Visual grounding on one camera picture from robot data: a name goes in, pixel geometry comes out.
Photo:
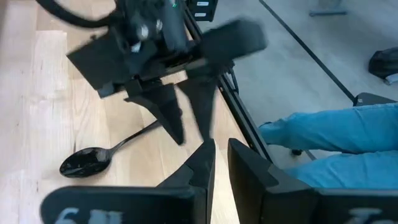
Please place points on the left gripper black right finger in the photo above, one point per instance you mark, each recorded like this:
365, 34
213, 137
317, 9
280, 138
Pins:
280, 202

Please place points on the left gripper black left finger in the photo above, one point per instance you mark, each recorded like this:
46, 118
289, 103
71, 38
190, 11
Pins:
140, 205

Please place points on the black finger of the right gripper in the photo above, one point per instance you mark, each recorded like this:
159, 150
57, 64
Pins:
202, 99
161, 109

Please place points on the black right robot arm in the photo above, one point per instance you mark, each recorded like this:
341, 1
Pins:
149, 4

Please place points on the black plastic spoon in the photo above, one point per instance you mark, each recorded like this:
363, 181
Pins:
84, 161

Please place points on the black chair caster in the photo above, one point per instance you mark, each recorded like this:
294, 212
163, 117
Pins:
297, 152

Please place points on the black box with white labels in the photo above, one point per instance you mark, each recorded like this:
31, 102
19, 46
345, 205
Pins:
202, 9

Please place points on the person's leg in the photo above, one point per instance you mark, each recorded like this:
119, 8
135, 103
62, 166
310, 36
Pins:
335, 130
348, 171

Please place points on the black chair base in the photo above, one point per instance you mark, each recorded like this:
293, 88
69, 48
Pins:
373, 99

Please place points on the grey furniture foot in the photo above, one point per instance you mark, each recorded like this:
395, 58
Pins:
328, 11

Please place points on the black bag on floor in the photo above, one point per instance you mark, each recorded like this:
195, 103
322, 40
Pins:
384, 63

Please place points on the black table edge frame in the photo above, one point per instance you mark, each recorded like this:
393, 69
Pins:
239, 109

